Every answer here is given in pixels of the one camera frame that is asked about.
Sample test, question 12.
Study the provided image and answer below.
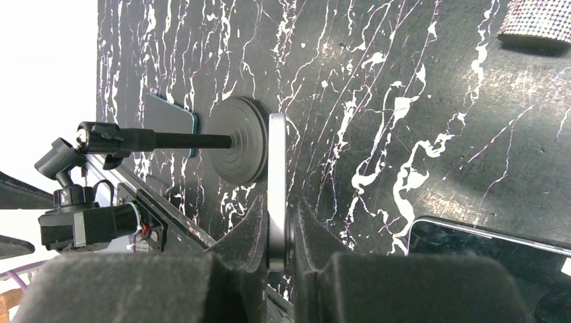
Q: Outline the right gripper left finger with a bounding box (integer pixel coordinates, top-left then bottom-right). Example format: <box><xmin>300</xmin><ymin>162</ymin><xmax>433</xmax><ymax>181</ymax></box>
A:
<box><xmin>14</xmin><ymin>196</ymin><xmax>268</xmax><ymax>322</ymax></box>

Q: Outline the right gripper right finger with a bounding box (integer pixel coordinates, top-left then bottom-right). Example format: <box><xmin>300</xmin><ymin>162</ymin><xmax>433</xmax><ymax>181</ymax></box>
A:
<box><xmin>292</xmin><ymin>199</ymin><xmax>531</xmax><ymax>322</ymax></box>

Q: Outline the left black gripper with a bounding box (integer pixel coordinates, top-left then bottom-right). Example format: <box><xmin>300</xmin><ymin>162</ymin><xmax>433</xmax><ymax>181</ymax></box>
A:
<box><xmin>0</xmin><ymin>172</ymin><xmax>168</xmax><ymax>260</ymax></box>

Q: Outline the black phone pink edge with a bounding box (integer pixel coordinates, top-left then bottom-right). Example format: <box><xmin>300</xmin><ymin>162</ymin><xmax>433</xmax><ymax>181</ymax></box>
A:
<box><xmin>267</xmin><ymin>113</ymin><xmax>290</xmax><ymax>271</ymax></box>

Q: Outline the black phone stand front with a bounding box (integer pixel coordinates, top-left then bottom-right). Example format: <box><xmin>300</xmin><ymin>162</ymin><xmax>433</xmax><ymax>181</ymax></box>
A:
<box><xmin>34</xmin><ymin>96</ymin><xmax>268</xmax><ymax>188</ymax></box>

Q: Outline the black phone blue edge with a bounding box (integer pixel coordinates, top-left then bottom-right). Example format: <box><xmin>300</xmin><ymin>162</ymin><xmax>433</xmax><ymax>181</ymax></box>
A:
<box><xmin>141</xmin><ymin>93</ymin><xmax>199</xmax><ymax>134</ymax></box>

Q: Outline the black phone silver edge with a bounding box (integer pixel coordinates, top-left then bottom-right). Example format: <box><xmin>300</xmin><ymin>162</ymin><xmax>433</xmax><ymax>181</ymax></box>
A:
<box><xmin>407</xmin><ymin>216</ymin><xmax>570</xmax><ymax>322</ymax></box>

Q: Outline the glitter microphone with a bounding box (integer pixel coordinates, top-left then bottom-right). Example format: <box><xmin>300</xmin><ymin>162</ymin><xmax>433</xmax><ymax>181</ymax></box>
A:
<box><xmin>497</xmin><ymin>0</ymin><xmax>570</xmax><ymax>48</ymax></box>

